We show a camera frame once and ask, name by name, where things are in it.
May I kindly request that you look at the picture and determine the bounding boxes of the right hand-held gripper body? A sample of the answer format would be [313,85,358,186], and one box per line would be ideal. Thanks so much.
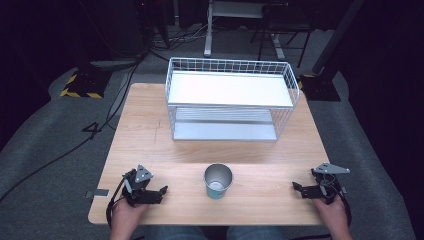
[309,162,351,205]

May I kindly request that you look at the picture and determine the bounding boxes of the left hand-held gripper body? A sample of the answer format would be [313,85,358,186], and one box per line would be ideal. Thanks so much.
[121,163,160,208]

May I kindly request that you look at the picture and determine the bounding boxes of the person's right hand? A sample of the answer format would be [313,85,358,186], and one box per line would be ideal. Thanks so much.
[314,195,352,234]

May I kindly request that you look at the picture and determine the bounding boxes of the person's left hand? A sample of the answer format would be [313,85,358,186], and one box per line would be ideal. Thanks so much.
[110,197,150,236]

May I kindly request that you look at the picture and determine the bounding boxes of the person's legs in jeans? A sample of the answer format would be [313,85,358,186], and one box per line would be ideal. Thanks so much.
[145,225,292,240]

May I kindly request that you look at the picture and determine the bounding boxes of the grey tape strip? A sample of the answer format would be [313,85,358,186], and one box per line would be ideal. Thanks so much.
[85,188,110,200]

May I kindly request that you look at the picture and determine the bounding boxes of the metal cup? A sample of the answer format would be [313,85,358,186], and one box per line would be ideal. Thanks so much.
[203,162,234,201]

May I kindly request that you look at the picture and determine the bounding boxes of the black yellow-striped stand base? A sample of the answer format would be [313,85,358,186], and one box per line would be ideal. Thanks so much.
[297,73,342,102]
[59,67,113,100]

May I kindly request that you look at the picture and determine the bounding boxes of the dark slanted stand pole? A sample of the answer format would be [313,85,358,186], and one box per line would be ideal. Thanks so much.
[311,0,366,76]

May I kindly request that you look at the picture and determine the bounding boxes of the black chair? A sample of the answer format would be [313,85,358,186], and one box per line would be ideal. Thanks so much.
[250,1,315,69]

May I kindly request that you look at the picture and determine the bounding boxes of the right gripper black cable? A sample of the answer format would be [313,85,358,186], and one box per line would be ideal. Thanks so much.
[337,186,353,228]

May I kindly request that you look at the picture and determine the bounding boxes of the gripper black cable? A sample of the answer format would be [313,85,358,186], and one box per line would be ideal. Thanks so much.
[105,179,129,229]
[337,186,353,228]

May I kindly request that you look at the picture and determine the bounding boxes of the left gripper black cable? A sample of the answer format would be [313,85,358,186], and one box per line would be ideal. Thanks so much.
[105,179,129,229]

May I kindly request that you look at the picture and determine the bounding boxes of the long black floor cable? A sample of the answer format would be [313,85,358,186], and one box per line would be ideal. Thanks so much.
[0,61,143,204]

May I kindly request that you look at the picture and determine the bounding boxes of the white wire shelf rack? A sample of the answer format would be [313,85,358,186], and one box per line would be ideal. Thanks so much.
[165,56,301,143]

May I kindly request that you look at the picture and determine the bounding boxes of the bundle of floor cables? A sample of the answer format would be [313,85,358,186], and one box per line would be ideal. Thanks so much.
[148,19,209,54]

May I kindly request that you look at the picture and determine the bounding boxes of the white desk frame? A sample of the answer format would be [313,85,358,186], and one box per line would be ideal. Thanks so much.
[203,0,287,61]

